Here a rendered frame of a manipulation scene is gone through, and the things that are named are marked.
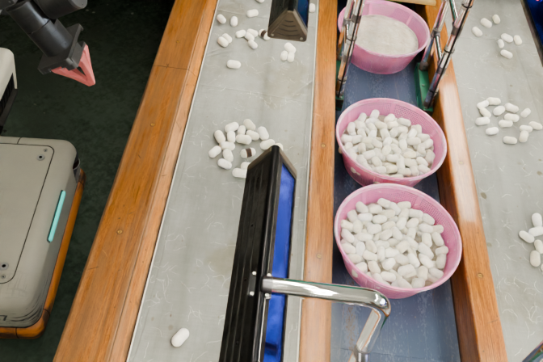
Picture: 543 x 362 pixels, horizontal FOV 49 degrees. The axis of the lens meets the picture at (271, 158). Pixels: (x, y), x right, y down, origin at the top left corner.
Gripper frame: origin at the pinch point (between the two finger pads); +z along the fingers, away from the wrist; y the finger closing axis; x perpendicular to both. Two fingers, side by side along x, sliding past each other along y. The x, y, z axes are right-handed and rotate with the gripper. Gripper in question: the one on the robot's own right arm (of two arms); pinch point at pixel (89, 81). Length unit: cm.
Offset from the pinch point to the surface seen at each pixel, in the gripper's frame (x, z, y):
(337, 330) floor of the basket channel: -29, 52, -33
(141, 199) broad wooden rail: 2.8, 25.0, -9.8
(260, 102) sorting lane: -17.9, 39.0, 24.6
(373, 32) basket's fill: -47, 56, 58
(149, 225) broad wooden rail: 0.9, 26.5, -15.6
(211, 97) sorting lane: -6.9, 33.2, 25.2
